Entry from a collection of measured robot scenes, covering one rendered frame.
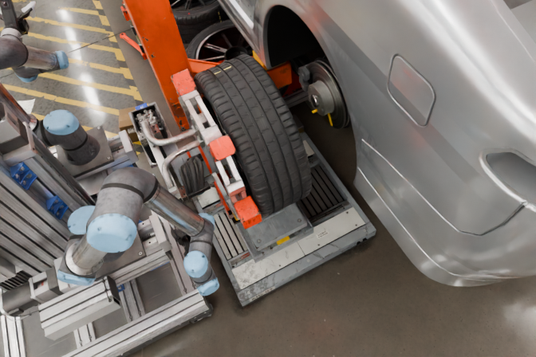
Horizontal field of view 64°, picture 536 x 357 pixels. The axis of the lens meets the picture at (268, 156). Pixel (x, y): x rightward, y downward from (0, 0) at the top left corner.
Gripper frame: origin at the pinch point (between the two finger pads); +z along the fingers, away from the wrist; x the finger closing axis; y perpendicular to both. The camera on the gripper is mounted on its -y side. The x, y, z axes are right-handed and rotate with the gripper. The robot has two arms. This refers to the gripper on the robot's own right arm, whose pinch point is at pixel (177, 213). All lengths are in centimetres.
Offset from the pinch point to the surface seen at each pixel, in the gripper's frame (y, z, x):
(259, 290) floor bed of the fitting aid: -75, -18, -18
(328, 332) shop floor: -83, -51, -39
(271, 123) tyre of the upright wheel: 29, -1, -44
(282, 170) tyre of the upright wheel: 16.2, -12.8, -41.2
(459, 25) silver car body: 85, -40, -74
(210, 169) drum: 3.0, 10.0, -19.3
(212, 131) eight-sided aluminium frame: 29.0, 6.3, -24.1
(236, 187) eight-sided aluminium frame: 13.7, -9.5, -23.7
